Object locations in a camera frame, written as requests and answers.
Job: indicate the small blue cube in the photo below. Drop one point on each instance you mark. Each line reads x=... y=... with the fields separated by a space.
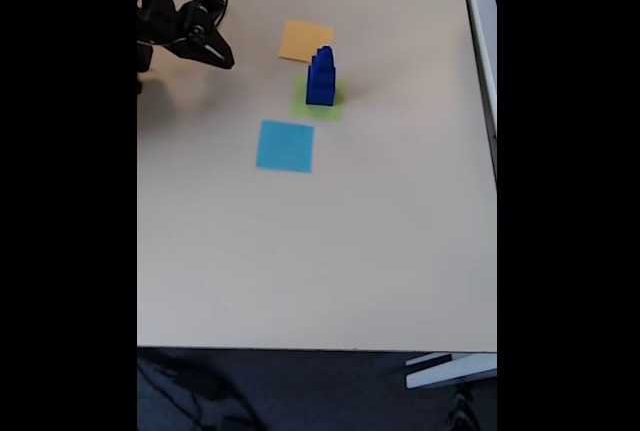
x=322 y=63

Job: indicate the tiny blue cube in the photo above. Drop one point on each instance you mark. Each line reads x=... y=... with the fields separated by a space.
x=325 y=50

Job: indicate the large blue cube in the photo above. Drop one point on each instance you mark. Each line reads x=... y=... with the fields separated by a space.
x=320 y=96

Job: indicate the orange paper square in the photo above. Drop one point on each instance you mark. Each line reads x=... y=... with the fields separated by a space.
x=297 y=43

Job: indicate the light blue paper square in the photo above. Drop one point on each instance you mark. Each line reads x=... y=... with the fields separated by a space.
x=285 y=147

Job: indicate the green paper square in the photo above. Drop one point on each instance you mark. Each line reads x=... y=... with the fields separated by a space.
x=330 y=112

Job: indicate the white neighbouring table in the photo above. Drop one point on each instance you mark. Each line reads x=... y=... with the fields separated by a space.
x=482 y=41

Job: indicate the white table leg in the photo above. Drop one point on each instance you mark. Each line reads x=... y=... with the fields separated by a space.
x=450 y=371

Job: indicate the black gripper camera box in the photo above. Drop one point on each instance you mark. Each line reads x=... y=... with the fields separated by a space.
x=212 y=1

